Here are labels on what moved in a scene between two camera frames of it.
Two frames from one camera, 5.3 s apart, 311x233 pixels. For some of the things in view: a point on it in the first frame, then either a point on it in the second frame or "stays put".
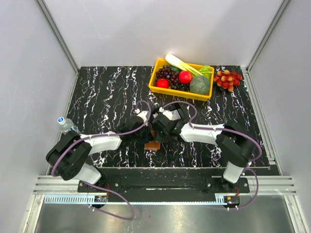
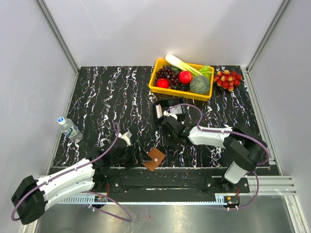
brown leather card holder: [153, 145] to [156, 157]
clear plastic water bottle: [66, 124] stays put
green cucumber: [175, 69] stays put
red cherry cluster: [227, 79] stays put
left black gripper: [147, 138] to [132, 160]
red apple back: [185, 77] stays put
